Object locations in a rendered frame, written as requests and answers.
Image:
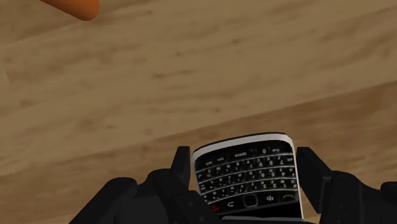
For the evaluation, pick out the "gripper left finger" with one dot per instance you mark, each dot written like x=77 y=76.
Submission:
x=161 y=192

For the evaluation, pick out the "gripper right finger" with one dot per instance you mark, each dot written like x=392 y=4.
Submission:
x=341 y=195

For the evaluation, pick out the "black keypad phone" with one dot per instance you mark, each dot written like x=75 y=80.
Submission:
x=248 y=180

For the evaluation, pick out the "orange carrot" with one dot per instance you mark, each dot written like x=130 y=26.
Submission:
x=77 y=7

